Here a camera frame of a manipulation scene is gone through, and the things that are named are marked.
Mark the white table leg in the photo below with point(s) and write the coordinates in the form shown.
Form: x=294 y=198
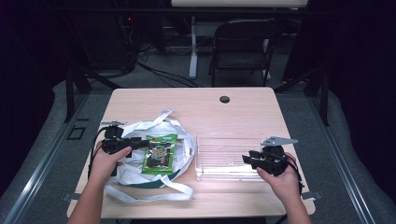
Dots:
x=193 y=46

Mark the white tote bag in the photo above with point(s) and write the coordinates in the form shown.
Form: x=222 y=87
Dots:
x=152 y=161

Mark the clear plastic bin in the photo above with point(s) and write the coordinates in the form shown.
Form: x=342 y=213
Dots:
x=228 y=157

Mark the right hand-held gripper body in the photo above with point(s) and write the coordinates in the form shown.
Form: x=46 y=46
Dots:
x=274 y=156

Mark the green snack packet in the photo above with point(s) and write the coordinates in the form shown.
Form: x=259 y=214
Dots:
x=160 y=153

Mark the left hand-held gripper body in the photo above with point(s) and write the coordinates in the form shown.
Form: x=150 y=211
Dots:
x=114 y=140

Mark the person's left hand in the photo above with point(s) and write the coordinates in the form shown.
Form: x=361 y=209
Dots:
x=107 y=162

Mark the black folding chair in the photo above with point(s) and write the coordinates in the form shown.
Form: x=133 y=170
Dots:
x=243 y=49

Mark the person's right hand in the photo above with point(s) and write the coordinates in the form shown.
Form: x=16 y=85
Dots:
x=284 y=181

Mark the black metal stand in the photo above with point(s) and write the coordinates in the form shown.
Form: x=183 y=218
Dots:
x=311 y=90
x=77 y=87

